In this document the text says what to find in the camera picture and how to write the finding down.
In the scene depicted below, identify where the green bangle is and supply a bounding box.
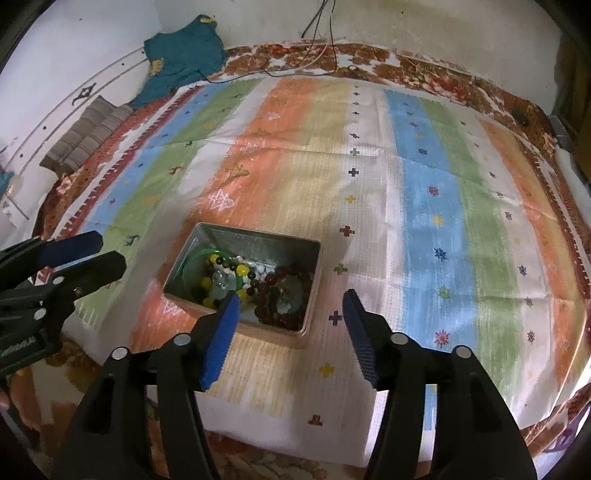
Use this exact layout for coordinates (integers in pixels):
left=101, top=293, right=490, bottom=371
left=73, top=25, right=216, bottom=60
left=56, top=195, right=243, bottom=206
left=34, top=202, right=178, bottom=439
left=181, top=248, right=245, bottom=292

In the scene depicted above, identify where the black cable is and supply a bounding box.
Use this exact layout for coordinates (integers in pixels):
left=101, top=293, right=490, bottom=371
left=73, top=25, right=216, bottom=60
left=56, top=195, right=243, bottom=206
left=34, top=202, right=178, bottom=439
left=195, top=0, right=362, bottom=84

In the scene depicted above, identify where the striped grey pillow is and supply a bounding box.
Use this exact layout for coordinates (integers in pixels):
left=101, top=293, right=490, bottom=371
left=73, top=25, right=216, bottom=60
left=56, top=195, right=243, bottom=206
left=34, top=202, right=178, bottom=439
left=40, top=96, right=134, bottom=177

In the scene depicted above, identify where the striped colourful mat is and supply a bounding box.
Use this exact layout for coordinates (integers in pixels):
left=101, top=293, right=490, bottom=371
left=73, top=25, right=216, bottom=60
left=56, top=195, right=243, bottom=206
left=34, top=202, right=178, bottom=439
left=67, top=77, right=590, bottom=465

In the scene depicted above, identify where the red bead bracelet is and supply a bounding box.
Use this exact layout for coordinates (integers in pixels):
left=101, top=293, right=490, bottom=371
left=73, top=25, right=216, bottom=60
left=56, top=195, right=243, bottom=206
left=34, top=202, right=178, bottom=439
left=253, top=262, right=316, bottom=328

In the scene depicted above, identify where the metal jewelry tin box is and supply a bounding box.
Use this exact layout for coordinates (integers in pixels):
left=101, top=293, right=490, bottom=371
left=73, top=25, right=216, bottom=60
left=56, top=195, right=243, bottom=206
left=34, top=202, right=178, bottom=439
left=163, top=223, right=322, bottom=348

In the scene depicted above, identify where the person right hand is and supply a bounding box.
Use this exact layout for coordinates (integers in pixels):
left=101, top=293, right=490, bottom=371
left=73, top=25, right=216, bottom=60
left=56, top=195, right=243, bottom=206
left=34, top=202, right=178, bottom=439
left=0, top=377, right=11, bottom=411

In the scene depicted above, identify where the teal sweater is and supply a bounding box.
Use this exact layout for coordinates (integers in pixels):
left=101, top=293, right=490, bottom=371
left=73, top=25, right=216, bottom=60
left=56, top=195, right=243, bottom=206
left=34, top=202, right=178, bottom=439
left=131, top=14, right=228, bottom=110

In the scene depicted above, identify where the yellow brown bead bracelet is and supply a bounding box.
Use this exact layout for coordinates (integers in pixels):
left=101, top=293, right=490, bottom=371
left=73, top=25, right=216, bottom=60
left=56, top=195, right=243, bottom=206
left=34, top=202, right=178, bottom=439
left=191, top=252, right=260, bottom=310

